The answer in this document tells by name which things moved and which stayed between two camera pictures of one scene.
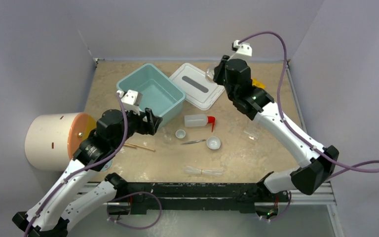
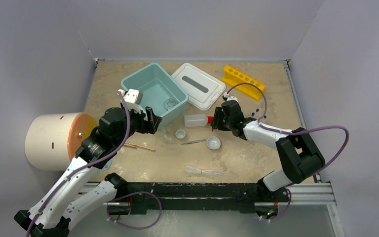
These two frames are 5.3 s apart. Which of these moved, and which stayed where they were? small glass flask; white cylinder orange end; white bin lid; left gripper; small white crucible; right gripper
Moved: small glass flask; right gripper
Stayed: white cylinder orange end; left gripper; white bin lid; small white crucible
